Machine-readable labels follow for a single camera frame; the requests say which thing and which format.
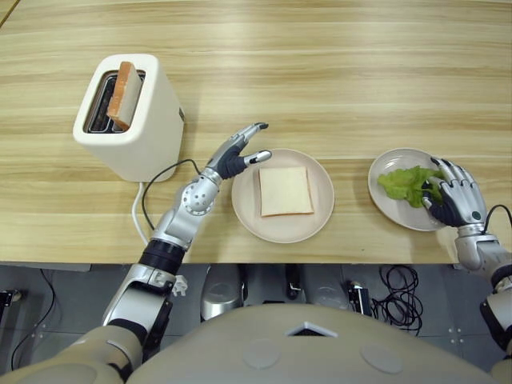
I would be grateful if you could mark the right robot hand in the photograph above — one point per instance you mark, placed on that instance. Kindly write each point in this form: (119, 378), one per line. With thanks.
(460, 200)

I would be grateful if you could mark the robot body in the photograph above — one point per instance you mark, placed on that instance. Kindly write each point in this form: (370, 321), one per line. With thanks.
(316, 348)

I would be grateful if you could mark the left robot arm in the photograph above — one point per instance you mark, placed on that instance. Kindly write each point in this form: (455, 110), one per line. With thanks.
(176, 240)

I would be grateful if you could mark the cream toaster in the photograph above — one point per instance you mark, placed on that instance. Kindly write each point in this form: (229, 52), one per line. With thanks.
(132, 120)

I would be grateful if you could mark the beige plate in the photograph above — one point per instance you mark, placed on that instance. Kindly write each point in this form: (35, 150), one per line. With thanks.
(394, 192)
(282, 195)

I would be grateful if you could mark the bread slice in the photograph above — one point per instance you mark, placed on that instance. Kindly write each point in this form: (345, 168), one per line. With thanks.
(125, 96)
(285, 191)

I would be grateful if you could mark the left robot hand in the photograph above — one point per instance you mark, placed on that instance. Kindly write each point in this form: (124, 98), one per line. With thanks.
(232, 160)

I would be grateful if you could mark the green lettuce leaf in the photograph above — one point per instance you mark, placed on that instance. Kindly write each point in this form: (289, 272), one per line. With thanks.
(408, 184)

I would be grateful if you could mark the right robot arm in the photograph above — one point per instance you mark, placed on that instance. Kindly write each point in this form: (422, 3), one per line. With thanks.
(486, 264)

